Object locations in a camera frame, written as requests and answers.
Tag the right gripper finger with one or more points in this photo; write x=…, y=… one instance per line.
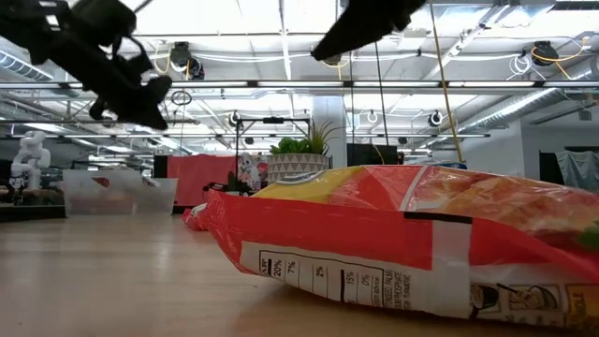
x=355, y=33

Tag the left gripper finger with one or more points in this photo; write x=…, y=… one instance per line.
x=147, y=105

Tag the blue Maruchan noodle pack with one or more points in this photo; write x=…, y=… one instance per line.
x=451, y=165

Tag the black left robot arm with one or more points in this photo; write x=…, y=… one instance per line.
x=28, y=23

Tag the long ceiling light bar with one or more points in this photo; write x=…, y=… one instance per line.
x=299, y=84

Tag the red partition panel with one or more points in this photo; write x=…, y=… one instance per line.
x=201, y=173

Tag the clear plastic bin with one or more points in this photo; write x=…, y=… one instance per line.
x=154, y=201

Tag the white humanoid robot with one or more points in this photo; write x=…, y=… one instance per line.
x=30, y=156

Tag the black monitor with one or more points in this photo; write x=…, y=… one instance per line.
x=369, y=153

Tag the floral print box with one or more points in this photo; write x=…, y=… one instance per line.
x=252, y=168

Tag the succulent in white patterned pot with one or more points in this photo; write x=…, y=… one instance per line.
x=297, y=166

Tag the black upright panel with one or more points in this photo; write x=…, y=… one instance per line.
x=551, y=168

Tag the grey draped cloth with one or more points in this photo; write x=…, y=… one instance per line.
x=580, y=168

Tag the silver ventilation duct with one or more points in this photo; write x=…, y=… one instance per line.
x=515, y=110

